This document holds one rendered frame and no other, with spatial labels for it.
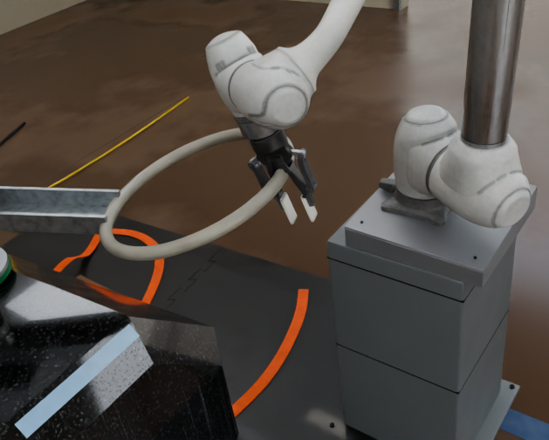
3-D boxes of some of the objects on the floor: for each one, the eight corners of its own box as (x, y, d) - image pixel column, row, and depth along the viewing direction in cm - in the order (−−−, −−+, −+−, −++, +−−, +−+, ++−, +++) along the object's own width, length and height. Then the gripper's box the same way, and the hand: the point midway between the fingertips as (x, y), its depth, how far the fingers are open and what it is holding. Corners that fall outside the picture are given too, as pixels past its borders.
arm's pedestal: (391, 338, 257) (386, 161, 212) (519, 388, 230) (545, 196, 185) (323, 429, 225) (300, 244, 180) (463, 499, 198) (476, 302, 153)
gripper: (306, 113, 133) (344, 204, 145) (235, 127, 142) (275, 213, 154) (296, 132, 128) (335, 225, 140) (222, 147, 136) (264, 233, 148)
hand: (298, 208), depth 145 cm, fingers closed on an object, 4 cm apart
